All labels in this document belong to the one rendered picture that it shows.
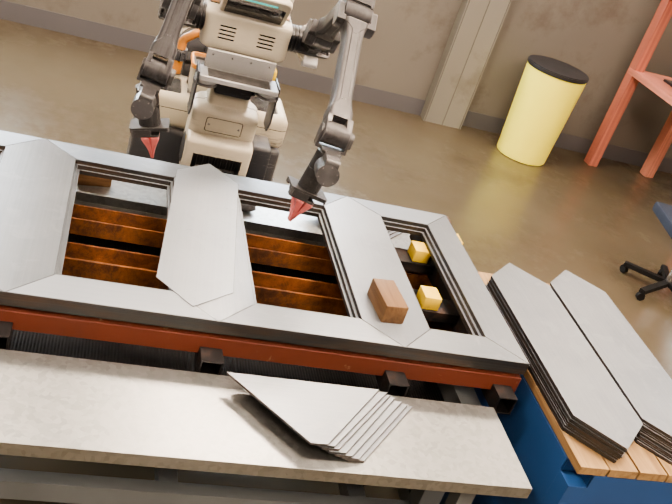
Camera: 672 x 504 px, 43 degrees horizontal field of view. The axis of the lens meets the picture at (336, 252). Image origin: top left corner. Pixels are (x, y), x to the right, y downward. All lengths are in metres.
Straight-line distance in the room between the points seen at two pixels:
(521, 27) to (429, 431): 4.67
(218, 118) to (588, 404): 1.48
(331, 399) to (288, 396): 0.10
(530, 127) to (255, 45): 3.57
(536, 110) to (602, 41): 0.87
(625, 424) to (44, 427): 1.29
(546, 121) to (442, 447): 4.33
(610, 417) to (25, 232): 1.42
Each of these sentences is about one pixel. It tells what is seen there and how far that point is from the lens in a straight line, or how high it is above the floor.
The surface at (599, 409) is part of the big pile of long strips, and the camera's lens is 2.14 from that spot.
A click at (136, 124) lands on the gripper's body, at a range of 2.32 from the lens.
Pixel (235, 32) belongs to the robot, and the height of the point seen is 1.16.
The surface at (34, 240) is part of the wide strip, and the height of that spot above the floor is 0.85.
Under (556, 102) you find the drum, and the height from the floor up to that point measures 0.49.
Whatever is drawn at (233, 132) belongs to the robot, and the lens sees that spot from 2.86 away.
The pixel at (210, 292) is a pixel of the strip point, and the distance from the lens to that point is 1.97.
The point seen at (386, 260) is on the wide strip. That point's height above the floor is 0.85.
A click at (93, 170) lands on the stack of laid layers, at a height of 0.83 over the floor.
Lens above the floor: 1.93
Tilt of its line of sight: 28 degrees down
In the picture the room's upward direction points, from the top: 19 degrees clockwise
